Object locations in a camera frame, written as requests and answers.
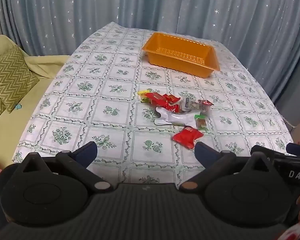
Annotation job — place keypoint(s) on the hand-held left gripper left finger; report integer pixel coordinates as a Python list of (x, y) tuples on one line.
[(86, 152)]

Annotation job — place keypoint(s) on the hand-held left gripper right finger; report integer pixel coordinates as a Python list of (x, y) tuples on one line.
[(205, 152)]

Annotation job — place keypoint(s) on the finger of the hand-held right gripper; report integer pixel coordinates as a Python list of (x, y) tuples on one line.
[(275, 153), (297, 149)]

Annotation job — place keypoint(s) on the bright red snack packet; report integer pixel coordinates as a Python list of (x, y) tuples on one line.
[(187, 136)]

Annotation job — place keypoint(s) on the white silver snack packet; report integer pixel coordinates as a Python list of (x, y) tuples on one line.
[(175, 117)]

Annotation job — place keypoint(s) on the clear snack packet grey label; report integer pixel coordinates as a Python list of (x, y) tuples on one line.
[(190, 104)]

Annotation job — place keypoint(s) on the red cartoon snack packet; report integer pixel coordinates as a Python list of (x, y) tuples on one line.
[(171, 98)]

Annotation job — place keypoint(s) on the long red snack packet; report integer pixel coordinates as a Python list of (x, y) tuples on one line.
[(155, 99)]

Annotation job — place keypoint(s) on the yellow and green snack packet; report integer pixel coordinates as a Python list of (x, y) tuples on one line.
[(143, 93)]

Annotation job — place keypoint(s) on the orange plastic tray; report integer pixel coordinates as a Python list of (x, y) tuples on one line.
[(180, 62)]

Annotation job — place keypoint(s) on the green floral tablecloth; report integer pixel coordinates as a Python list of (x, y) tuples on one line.
[(110, 110)]

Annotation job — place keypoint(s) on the light green sofa cover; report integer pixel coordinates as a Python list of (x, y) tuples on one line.
[(27, 130)]

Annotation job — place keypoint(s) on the blue curtain with lace trim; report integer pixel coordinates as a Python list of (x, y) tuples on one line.
[(290, 85)]

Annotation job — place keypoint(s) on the green zigzag cushion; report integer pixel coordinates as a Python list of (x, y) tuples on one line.
[(10, 80)]

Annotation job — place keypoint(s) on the blue star-print curtain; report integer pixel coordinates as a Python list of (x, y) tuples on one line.
[(140, 2)]

